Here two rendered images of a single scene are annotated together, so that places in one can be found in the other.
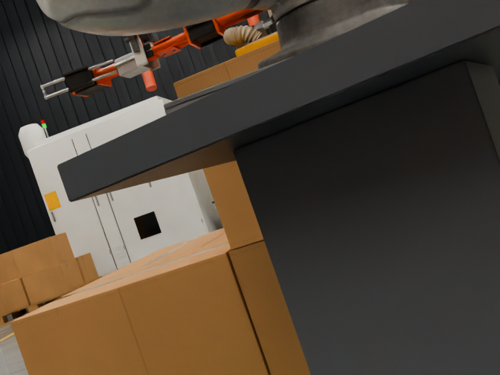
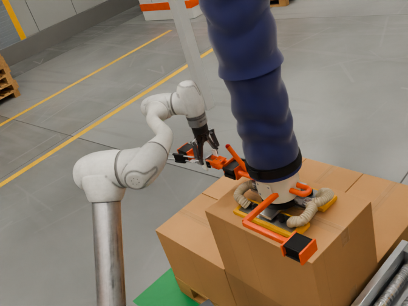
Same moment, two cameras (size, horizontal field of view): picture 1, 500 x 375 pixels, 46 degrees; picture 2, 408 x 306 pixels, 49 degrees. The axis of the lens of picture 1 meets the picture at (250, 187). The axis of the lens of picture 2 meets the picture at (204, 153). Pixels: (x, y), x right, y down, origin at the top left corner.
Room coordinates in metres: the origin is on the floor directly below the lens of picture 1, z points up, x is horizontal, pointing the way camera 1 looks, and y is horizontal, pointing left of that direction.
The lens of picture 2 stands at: (0.14, -1.08, 2.17)
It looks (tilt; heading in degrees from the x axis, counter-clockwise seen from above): 30 degrees down; 42
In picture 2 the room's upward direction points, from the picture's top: 18 degrees counter-clockwise
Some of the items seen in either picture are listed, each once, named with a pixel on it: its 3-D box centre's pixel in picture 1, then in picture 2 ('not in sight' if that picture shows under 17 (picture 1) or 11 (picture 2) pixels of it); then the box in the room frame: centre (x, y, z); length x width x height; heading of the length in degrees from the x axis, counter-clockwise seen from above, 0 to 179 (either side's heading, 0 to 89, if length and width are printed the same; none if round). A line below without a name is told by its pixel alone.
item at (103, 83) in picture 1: (90, 82); (188, 151); (1.58, 0.31, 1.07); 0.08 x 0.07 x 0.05; 76
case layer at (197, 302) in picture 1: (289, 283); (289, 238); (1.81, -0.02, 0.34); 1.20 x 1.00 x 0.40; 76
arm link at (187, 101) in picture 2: not in sight; (187, 98); (1.53, 0.16, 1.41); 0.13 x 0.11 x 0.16; 108
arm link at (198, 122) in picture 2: not in sight; (197, 119); (1.53, 0.14, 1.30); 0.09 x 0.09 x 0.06
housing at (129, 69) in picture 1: (132, 64); (204, 158); (1.54, 0.18, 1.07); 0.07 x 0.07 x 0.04; 76
